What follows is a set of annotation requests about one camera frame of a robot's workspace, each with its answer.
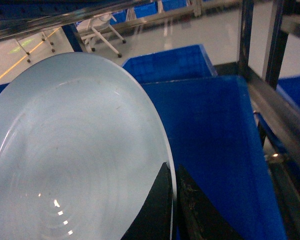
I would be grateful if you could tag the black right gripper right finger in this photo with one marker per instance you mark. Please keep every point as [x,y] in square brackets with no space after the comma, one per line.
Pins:
[198,218]

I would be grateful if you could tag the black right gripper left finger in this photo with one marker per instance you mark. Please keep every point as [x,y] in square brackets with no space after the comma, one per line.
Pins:
[153,222]

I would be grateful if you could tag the light blue round plate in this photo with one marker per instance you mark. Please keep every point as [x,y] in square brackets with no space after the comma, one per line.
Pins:
[82,146]

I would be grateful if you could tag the stainless steel shelf rack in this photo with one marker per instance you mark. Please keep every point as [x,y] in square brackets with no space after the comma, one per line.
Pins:
[276,119]

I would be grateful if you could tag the large blue crate front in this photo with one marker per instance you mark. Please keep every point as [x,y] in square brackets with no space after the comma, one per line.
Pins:
[212,132]

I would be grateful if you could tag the blue crate behind front crate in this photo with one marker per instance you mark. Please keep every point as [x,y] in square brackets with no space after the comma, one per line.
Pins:
[175,64]

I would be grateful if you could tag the white rolling chair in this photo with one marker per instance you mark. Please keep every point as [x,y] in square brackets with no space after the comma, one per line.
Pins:
[90,31]

